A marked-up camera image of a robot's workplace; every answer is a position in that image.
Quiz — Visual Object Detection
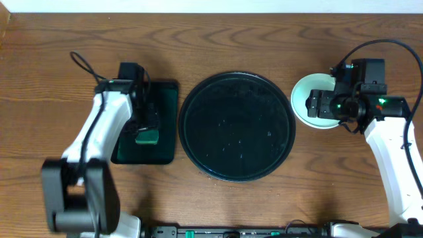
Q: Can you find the green scouring sponge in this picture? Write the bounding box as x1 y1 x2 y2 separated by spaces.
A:
135 129 159 145

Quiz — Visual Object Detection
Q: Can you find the mint green plate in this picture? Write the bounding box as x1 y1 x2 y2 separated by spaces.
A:
290 73 338 130

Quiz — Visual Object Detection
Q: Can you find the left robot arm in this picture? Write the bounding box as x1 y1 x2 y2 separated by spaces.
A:
41 79 153 237

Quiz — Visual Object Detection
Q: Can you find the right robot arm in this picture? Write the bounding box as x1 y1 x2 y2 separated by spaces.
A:
305 89 422 237

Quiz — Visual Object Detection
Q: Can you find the black rectangular water tray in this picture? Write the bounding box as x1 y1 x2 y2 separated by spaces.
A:
111 81 178 165

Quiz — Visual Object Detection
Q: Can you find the round black tray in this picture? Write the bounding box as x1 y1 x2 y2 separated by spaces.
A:
178 71 296 182

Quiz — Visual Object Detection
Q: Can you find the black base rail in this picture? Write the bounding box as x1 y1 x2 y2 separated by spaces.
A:
141 225 399 238

